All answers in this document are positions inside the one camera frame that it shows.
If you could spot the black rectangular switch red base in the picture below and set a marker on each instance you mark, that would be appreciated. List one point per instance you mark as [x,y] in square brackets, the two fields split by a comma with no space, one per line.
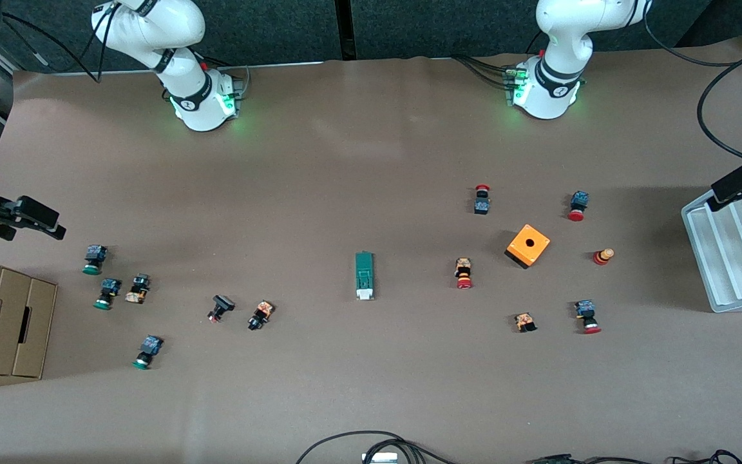
[220,307]

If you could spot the red yellow button head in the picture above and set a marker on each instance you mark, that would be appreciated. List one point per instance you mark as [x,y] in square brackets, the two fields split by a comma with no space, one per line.
[603,256]

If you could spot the orange button enclosure box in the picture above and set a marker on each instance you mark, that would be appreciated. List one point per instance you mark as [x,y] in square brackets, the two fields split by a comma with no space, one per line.
[528,245]

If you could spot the black push button orange block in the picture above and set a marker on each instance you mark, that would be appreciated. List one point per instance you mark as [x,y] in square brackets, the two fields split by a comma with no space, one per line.
[260,314]

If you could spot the brown table cover sheet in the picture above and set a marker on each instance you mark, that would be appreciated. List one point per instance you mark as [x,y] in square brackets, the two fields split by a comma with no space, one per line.
[345,161]

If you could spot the green load switch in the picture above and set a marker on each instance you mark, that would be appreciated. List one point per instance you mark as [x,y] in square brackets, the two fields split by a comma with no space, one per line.
[364,274]

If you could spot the red emergency stop orange block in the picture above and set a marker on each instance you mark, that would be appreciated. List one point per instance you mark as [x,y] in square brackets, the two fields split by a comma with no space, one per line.
[464,272]

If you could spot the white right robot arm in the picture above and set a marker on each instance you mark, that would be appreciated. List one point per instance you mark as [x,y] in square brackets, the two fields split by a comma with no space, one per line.
[184,71]

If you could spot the small white connector box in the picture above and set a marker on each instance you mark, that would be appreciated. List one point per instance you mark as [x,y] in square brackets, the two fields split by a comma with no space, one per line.
[379,458]

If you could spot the white ribbed plastic tray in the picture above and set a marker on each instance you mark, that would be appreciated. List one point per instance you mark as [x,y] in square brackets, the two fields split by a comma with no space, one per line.
[738,258]

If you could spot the black selector switch orange block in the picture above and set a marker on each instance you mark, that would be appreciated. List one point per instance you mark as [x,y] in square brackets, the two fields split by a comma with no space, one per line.
[138,289]

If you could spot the red mushroom button blue block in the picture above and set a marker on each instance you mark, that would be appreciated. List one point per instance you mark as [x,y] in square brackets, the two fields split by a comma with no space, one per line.
[587,316]
[578,205]

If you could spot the green mushroom push button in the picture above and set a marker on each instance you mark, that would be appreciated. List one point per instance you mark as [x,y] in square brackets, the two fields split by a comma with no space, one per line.
[147,352]
[108,293]
[94,259]

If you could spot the orange black contact block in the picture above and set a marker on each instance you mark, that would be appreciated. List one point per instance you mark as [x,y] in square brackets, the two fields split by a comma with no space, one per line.
[525,321]

